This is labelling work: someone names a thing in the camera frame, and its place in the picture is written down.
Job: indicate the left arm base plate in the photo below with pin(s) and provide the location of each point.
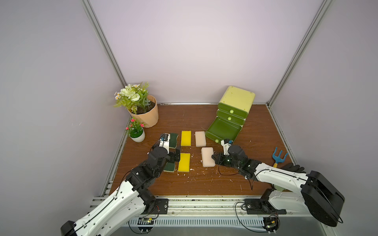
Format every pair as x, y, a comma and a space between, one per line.
158, 206

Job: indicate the electronics board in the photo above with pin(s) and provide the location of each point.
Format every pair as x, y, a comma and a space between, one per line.
145, 225
271, 223

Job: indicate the black glove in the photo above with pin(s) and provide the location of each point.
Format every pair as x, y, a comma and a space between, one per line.
293, 168

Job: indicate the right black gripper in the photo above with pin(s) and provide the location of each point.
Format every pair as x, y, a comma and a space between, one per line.
220, 158

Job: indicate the left electronics board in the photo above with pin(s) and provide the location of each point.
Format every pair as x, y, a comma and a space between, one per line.
145, 225

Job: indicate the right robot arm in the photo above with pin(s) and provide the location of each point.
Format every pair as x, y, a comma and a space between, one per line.
308, 193

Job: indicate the beige sponge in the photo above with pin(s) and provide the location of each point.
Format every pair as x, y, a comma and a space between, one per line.
200, 139
207, 160

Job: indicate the pink flowers small plant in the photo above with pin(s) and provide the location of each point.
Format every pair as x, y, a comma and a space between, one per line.
135, 128

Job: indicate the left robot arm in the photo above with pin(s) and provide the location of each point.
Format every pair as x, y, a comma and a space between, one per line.
132, 198

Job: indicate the green drawer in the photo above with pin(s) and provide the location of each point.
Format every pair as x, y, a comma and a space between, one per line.
230, 117
221, 129
241, 113

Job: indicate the green pink drawer cabinet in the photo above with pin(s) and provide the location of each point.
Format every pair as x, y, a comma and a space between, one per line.
238, 97

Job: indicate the yellow side up sponge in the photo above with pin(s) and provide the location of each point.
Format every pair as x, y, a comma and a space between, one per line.
186, 138

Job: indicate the right electronics board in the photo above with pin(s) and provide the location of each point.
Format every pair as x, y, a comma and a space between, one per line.
271, 223

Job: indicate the blue garden rake tool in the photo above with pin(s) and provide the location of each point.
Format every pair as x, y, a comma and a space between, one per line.
277, 157

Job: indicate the large yellow sponge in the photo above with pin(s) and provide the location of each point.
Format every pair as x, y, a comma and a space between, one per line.
184, 163

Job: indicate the yellow green sponge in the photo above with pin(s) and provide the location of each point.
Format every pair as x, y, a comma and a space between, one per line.
173, 140
170, 167

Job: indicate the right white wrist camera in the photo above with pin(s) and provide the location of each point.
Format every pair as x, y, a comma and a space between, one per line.
226, 144

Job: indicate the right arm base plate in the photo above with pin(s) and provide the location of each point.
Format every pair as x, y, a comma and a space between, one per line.
261, 206

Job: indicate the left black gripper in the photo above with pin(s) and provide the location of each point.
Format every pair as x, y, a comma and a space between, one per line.
176, 154

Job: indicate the white flowers green plant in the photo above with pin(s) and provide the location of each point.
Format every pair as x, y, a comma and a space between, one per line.
134, 97

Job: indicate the aluminium front rail frame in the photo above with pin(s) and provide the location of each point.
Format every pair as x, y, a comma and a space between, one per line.
204, 211

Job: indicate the small white flower pot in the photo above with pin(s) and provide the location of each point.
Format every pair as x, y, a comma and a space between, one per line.
138, 137

